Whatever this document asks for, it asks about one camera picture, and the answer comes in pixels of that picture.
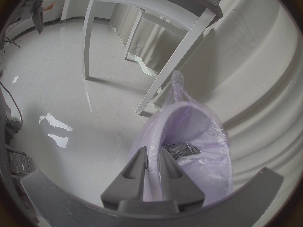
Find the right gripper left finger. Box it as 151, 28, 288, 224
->
101, 147, 148, 209

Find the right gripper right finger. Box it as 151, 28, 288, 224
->
159, 148, 205, 210

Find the purple plastic bag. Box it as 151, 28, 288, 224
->
125, 70, 235, 202

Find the white trash bin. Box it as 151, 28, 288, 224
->
130, 102, 233, 201

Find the crumpled black plastic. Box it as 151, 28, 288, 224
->
162, 141, 201, 160

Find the white chair with grey seat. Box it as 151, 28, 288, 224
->
81, 0, 224, 115

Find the black cable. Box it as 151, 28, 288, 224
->
0, 84, 23, 128

